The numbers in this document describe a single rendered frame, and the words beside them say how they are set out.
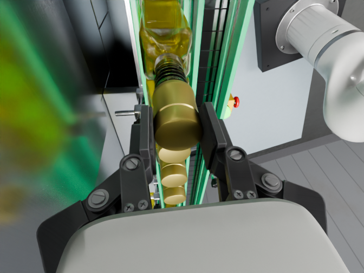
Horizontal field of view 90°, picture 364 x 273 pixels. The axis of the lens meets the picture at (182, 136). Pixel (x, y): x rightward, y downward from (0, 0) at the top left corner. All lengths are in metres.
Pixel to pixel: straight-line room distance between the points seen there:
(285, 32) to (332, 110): 0.34
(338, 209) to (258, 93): 2.07
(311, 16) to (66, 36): 0.65
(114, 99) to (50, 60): 0.27
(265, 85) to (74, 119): 0.84
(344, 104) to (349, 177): 2.46
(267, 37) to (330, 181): 2.37
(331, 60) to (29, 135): 0.62
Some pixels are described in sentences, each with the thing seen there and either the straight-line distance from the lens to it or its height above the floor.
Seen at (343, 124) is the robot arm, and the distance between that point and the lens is 0.56.
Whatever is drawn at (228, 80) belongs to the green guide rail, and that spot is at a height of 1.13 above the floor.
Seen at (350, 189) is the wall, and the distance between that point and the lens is 2.93.
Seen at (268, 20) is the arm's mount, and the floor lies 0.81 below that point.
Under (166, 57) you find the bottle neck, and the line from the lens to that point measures 0.19.
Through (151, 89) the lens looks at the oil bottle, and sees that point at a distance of 0.23.
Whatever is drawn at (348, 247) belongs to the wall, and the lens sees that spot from 2.72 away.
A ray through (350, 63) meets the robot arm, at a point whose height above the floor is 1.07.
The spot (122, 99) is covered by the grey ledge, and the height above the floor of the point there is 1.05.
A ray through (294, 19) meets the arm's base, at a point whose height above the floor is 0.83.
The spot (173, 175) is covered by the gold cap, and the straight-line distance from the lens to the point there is 0.22.
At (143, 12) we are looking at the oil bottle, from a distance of 0.27.
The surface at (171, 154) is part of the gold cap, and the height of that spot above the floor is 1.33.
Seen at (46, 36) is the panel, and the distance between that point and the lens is 0.25.
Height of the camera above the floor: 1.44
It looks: 41 degrees down
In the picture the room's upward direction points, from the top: 171 degrees clockwise
